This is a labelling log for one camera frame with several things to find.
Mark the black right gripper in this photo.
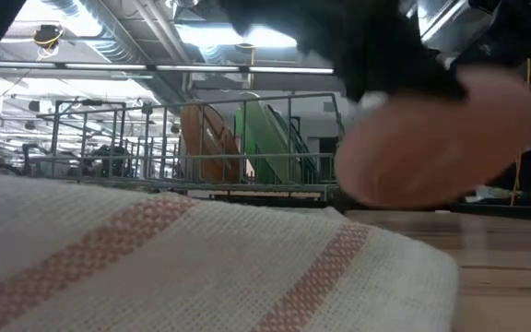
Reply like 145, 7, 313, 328
221, 0, 468, 101

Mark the pink plate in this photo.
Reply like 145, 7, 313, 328
334, 64, 531, 210

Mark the dark green plate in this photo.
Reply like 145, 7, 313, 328
265, 104, 321, 185

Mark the pale green plate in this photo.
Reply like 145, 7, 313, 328
242, 100, 304, 185

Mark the tan plate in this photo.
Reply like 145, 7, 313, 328
179, 103, 244, 184

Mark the overhead LED light bar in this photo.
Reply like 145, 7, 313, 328
0, 61, 336, 77

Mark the person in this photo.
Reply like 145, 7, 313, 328
90, 144, 129, 179

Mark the white towel with pink stripes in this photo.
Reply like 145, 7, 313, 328
0, 169, 461, 332

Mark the black rig frame rail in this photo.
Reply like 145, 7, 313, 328
338, 196, 531, 222

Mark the grey wire dish rack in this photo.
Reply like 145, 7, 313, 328
39, 91, 355, 204

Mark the black overhead camera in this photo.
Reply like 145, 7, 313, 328
32, 23, 65, 50

